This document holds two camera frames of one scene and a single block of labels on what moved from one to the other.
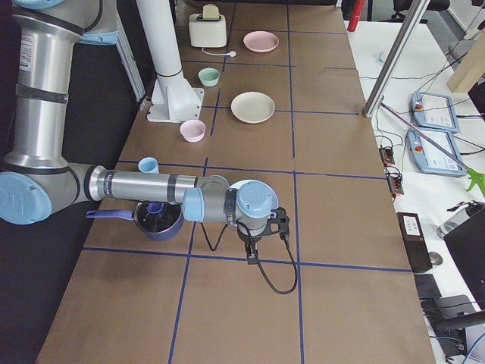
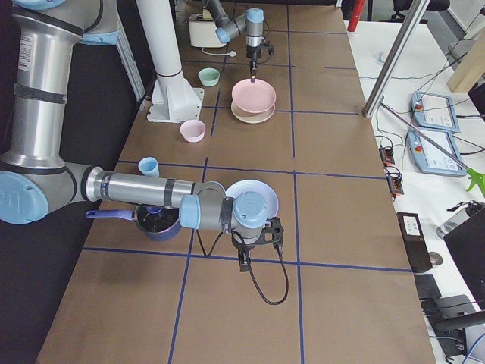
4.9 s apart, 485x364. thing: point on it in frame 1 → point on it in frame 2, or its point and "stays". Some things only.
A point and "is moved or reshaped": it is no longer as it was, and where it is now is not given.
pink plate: [261, 41] is moved or reshaped
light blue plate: [255, 199] stays
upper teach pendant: [433, 111] stays
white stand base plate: [175, 100] stays
